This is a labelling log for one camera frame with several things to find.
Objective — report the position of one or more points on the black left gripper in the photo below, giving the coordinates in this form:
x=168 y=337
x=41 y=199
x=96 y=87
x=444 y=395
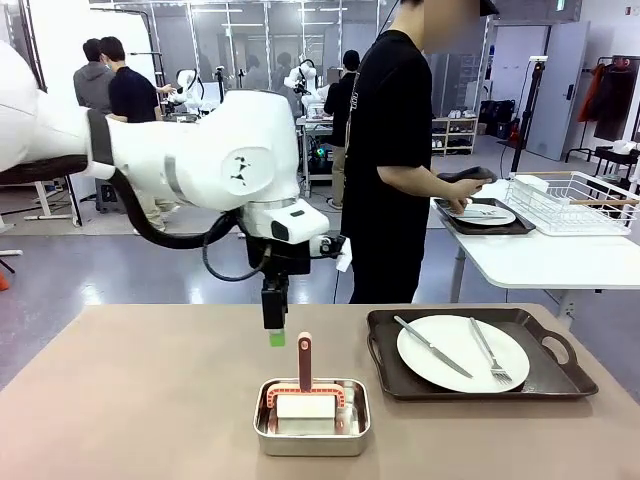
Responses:
x=280 y=260

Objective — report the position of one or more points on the silver table knife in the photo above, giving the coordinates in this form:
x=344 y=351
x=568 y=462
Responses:
x=485 y=217
x=435 y=347

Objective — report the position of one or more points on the cream white plate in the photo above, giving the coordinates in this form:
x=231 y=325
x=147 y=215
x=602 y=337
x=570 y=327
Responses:
x=487 y=206

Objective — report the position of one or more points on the dark grey cloth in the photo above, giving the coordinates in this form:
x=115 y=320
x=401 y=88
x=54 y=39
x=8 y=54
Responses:
x=470 y=175

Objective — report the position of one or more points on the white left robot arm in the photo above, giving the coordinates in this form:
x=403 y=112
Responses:
x=200 y=150

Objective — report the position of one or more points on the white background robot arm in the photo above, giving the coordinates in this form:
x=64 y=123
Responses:
x=305 y=75
x=189 y=82

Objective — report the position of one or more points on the person's right forearm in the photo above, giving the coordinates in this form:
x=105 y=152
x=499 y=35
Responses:
x=410 y=181

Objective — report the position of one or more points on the person's right hand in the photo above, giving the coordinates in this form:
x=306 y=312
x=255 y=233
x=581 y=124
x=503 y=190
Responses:
x=462 y=189

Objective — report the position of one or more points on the steel rectangular container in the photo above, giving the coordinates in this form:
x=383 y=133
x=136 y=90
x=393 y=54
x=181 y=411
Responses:
x=310 y=445

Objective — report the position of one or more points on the large white plate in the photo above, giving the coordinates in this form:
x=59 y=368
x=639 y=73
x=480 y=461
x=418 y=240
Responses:
x=465 y=330

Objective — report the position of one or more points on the black flat tray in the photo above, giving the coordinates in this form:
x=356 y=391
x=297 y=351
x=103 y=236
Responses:
x=450 y=224

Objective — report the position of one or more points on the background person in black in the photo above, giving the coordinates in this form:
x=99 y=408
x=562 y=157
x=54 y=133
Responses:
x=337 y=110

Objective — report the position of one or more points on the silver fork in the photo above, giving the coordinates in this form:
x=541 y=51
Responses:
x=488 y=350

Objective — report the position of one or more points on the person in black t-shirt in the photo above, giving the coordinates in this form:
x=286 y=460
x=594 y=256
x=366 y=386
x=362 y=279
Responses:
x=385 y=125

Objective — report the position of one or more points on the person in navy shirt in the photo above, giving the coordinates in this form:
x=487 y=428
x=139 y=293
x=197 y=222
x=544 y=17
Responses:
x=132 y=97

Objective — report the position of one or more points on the white desk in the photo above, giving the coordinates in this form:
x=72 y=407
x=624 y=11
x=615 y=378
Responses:
x=42 y=197

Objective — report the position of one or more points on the white sneakers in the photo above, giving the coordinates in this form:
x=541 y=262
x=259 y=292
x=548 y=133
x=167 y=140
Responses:
x=455 y=114
x=469 y=114

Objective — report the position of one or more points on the wooden shoe rack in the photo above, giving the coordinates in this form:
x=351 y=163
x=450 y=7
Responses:
x=462 y=120

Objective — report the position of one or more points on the white side table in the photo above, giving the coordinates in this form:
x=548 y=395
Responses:
x=550 y=260

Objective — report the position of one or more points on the white cutlery holder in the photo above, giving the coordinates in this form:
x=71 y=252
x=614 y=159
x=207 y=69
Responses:
x=530 y=186

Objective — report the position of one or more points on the person in grey hoodie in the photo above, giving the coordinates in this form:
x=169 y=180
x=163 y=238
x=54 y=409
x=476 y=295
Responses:
x=92 y=85

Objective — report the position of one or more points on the black bags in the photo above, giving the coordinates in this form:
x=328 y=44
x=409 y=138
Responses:
x=495 y=120

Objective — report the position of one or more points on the black light stand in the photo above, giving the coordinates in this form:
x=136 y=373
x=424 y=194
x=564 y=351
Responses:
x=530 y=100

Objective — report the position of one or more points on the white backdrop board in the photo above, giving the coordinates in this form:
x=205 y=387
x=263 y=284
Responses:
x=65 y=30

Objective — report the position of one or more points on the grey door panel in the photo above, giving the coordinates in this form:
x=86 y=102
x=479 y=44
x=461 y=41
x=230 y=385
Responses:
x=560 y=100

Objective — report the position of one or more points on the black cart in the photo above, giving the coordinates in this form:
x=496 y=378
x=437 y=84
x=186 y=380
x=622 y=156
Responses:
x=617 y=160

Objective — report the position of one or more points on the orange jacket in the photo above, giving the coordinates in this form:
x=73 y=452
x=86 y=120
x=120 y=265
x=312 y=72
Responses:
x=590 y=95

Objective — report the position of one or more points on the black coat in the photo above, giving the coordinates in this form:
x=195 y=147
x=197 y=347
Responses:
x=617 y=105

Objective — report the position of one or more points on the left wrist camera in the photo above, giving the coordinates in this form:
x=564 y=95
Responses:
x=325 y=246

